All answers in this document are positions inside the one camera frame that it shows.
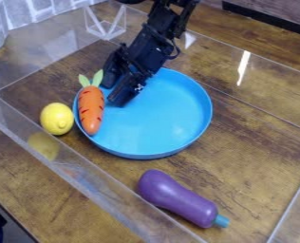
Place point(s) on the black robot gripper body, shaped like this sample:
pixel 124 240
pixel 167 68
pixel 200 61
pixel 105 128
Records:
pixel 149 51

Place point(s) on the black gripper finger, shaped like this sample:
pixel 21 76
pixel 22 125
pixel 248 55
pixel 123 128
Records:
pixel 115 69
pixel 128 88

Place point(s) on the orange toy carrot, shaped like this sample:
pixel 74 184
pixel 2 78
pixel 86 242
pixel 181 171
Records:
pixel 92 102

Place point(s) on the blue plastic plate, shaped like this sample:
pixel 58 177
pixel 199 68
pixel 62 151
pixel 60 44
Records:
pixel 161 121

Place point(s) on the yellow toy lemon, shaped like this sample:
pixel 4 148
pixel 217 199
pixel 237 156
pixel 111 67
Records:
pixel 57 118

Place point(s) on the purple toy eggplant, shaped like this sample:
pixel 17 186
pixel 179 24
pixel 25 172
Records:
pixel 164 192

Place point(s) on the clear acrylic enclosure wall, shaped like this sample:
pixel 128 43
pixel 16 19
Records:
pixel 73 194

